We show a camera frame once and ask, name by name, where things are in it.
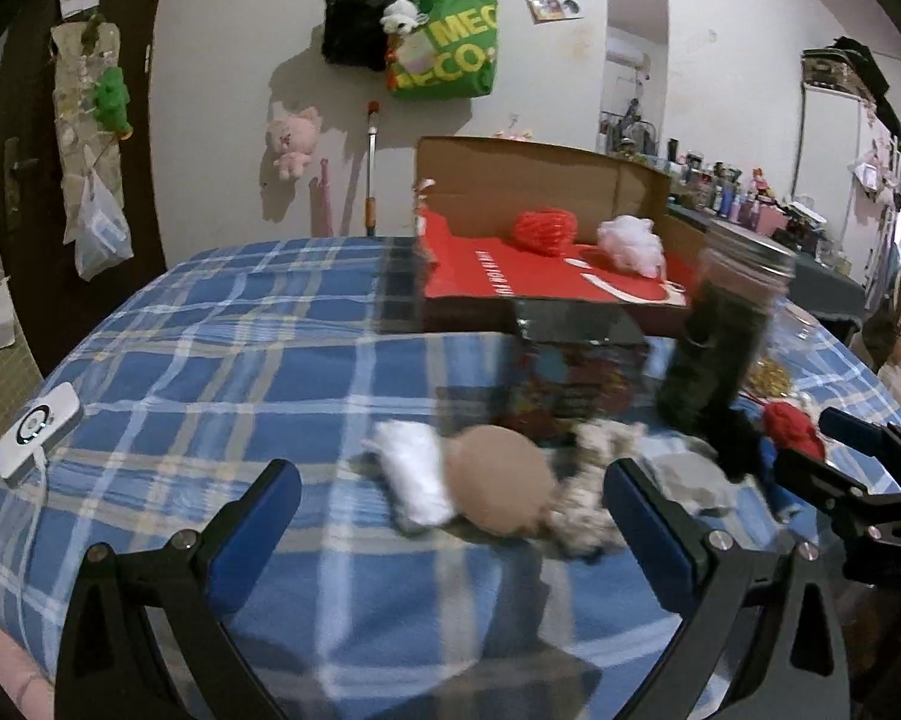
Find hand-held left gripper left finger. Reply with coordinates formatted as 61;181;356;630
54;459;303;720

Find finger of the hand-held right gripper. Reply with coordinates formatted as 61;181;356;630
774;448;901;523
820;406;901;492

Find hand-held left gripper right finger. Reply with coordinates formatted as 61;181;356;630
602;457;851;720

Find white knitted scrunchie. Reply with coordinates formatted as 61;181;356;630
547;420;646;560

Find beige round puff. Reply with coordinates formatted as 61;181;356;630
441;425;558;539

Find cardboard box with red lining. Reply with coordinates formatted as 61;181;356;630
414;136;722;335

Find black soft item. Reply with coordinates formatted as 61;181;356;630
701;409;777;482

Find red yarn ball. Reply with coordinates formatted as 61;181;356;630
761;401;827;460

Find gold trinkets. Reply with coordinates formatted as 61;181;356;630
743;360;804;398

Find desk with dark cloth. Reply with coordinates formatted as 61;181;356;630
664;199;867;331

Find glass jar with metal lid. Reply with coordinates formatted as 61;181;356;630
656;232;798;436

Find dark colourful tin box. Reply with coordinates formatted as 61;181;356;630
495;298;650;443

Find white device with round dial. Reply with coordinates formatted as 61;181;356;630
0;382;83;481

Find row of cosmetic bottles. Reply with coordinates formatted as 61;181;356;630
664;136;834;241

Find white mesh bath pouf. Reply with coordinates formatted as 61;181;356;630
596;215;667;278

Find fabric wardrobe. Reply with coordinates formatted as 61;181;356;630
791;37;901;241

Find red yarn pom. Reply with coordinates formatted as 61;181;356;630
514;210;579;250

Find clear plastic bag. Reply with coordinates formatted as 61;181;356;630
73;169;134;282

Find dark wooden door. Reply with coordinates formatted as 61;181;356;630
0;0;177;376

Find metal pole with orange grip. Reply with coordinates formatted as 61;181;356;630
364;99;382;237

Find pink plush toy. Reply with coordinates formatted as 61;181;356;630
264;105;324;182

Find beige hanging organiser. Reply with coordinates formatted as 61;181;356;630
49;15;128;245

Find green plush toy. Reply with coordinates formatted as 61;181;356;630
91;66;134;140

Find green tote bag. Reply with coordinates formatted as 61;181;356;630
385;0;501;100

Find black bag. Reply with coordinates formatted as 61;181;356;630
321;0;399;74

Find white plush toy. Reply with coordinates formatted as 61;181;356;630
380;0;430;37

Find wall mirror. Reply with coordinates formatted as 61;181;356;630
598;0;670;158

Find door handle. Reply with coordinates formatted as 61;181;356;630
1;136;38;200

